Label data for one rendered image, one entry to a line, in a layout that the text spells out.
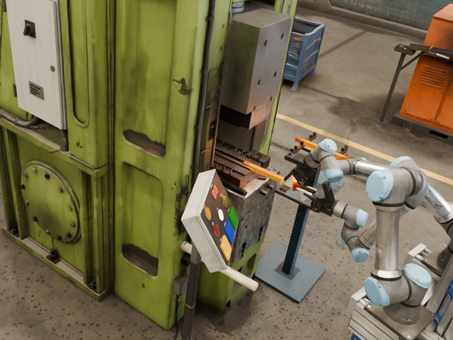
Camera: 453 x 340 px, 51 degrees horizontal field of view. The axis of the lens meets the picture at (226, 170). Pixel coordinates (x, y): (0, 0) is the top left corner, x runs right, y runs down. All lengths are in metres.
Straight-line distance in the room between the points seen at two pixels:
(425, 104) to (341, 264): 2.76
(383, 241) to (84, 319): 1.82
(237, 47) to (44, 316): 1.89
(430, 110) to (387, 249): 4.02
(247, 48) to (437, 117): 4.01
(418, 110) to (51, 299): 4.36
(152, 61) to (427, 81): 4.06
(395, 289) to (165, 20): 1.41
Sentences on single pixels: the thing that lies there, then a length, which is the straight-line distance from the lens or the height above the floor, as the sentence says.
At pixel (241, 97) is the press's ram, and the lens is 2.19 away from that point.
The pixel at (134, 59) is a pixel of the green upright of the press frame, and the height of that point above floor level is 1.52.
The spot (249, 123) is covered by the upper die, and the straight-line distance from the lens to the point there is 2.27.
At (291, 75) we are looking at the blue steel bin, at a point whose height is 0.17.
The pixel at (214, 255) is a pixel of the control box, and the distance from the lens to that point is 1.92.
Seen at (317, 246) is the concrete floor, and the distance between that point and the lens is 3.69.
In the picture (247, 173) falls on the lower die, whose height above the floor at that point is 0.99.
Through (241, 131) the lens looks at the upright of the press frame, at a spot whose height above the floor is 1.04.
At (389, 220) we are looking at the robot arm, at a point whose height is 1.27.
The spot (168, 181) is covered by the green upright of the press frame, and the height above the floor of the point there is 1.03.
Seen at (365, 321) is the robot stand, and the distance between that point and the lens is 2.30.
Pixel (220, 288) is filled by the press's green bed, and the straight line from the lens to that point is 2.91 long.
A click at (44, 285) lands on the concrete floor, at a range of 3.25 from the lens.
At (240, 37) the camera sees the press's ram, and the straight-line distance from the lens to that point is 2.12.
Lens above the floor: 2.32
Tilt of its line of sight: 32 degrees down
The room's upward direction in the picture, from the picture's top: 8 degrees clockwise
